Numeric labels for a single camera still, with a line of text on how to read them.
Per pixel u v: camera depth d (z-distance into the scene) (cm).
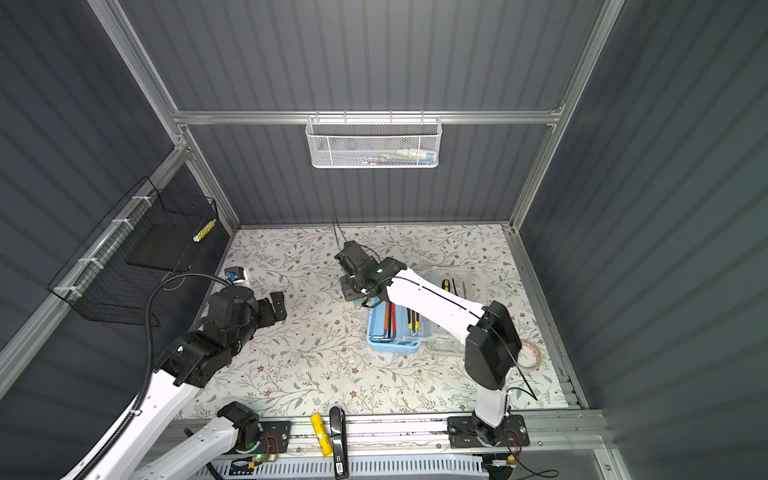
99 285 65
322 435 72
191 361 46
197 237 77
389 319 94
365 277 61
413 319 86
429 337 80
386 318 94
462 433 73
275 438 72
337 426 71
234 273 61
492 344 45
